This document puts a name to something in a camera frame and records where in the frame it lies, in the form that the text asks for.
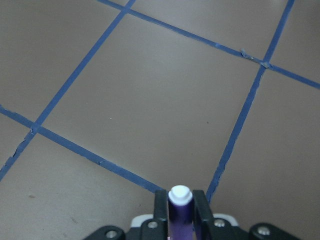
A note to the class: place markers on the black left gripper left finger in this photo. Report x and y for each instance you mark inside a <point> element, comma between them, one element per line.
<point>152,228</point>

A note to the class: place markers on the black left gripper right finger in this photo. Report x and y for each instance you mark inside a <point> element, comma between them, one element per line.
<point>208,227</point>

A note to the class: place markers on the purple marker pen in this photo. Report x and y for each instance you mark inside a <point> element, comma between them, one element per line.
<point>180,209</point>

